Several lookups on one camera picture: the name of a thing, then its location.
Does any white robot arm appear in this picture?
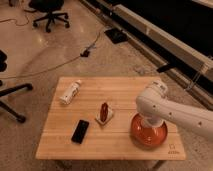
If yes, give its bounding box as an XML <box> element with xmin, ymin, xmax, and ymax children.
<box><xmin>136</xmin><ymin>80</ymin><xmax>213</xmax><ymax>141</ymax></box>

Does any orange ceramic bowl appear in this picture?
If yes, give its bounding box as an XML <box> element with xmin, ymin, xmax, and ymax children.
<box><xmin>130</xmin><ymin>114</ymin><xmax>168</xmax><ymax>148</ymax></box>

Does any red item on white holder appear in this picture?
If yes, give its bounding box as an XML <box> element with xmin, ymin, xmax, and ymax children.
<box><xmin>95</xmin><ymin>103</ymin><xmax>114</xmax><ymax>125</ymax></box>

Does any wooden table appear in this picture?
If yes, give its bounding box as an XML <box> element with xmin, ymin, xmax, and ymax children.
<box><xmin>36</xmin><ymin>77</ymin><xmax>186</xmax><ymax>160</ymax></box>

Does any white plastic bottle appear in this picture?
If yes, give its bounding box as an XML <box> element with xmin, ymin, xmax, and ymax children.
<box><xmin>60</xmin><ymin>80</ymin><xmax>82</xmax><ymax>104</ymax></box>

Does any black smartphone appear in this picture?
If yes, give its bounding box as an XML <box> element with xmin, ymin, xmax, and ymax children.
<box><xmin>71</xmin><ymin>120</ymin><xmax>89</xmax><ymax>144</ymax></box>

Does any black floor plate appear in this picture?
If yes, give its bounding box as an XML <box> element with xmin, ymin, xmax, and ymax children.
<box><xmin>105</xmin><ymin>28</ymin><xmax>127</xmax><ymax>44</ymax></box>

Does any black office chair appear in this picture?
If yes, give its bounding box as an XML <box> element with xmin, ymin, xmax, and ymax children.
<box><xmin>29</xmin><ymin>0</ymin><xmax>70</xmax><ymax>33</ymax></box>

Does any black chair base left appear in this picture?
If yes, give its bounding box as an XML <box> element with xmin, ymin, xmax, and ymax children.
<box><xmin>0</xmin><ymin>49</ymin><xmax>34</xmax><ymax>124</ymax></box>

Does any floor cable with plug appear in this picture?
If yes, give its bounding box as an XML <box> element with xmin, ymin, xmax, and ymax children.
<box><xmin>0</xmin><ymin>31</ymin><xmax>103</xmax><ymax>80</ymax></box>

